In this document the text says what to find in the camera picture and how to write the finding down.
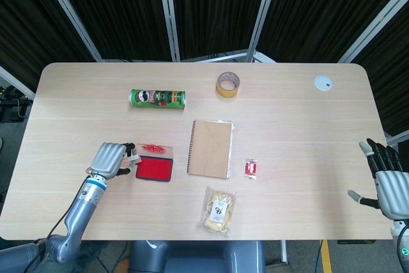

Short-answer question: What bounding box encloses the white table leg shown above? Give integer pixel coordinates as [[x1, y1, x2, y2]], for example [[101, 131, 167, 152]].
[[279, 240, 289, 265]]

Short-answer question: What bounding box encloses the small red stamp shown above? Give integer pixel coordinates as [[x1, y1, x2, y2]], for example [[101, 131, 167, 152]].
[[125, 155, 141, 171]]

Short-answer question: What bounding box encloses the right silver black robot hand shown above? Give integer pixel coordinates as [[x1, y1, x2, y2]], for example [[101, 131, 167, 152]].
[[347, 138, 409, 221]]

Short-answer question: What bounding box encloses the red ink pad clear lid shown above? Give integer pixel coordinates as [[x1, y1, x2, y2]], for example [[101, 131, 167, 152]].
[[134, 143, 175, 183]]

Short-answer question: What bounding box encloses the white round cable grommet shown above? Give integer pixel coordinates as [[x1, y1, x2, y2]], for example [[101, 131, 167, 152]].
[[314, 75, 333, 92]]

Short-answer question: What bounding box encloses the black folding screen panel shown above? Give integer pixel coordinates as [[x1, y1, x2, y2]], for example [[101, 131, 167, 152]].
[[254, 0, 409, 63], [166, 0, 276, 63], [346, 0, 409, 141], [0, 0, 102, 95], [47, 0, 176, 63]]

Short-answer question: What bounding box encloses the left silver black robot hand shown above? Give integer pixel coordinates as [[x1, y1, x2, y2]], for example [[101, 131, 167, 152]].
[[88, 141, 139, 180]]

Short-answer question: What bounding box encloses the black equipment pile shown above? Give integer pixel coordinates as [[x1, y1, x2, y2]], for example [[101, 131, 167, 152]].
[[0, 84, 35, 123]]

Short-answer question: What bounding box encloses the brown spiral notebook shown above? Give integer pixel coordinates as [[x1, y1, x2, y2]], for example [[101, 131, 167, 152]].
[[187, 119, 236, 180]]

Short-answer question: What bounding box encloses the green chips can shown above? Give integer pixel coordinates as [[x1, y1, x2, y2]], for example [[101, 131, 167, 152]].
[[128, 88, 187, 110]]

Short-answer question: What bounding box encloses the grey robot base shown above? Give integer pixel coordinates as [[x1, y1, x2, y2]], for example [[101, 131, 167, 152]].
[[127, 240, 266, 273]]

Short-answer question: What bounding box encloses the yellow packing tape roll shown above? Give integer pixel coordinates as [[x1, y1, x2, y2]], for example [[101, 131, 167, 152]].
[[215, 72, 242, 98]]

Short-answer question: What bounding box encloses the small red candy packet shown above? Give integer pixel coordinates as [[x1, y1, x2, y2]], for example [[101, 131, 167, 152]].
[[244, 157, 260, 180]]

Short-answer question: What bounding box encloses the clear bag of dried snacks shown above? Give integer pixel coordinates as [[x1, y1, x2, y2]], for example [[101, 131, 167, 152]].
[[201, 185, 238, 238]]

